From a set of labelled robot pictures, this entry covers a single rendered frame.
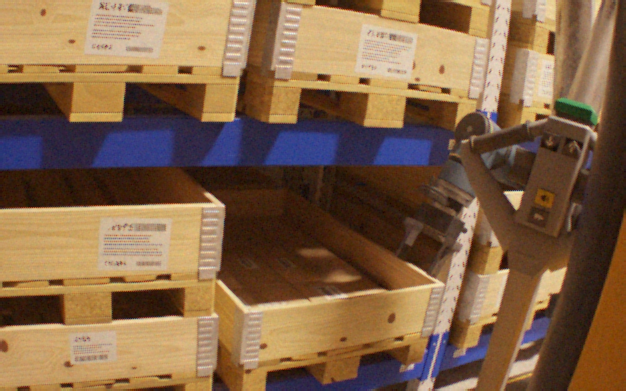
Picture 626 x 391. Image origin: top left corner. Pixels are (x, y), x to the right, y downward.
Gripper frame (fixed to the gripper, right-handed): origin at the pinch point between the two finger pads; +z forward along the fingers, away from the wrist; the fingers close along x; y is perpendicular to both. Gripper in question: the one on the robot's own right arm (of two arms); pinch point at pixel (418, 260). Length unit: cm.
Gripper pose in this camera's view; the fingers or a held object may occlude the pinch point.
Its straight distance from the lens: 157.5
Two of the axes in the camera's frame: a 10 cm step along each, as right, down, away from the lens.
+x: -4.8, -2.6, 8.4
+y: 7.4, 4.0, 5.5
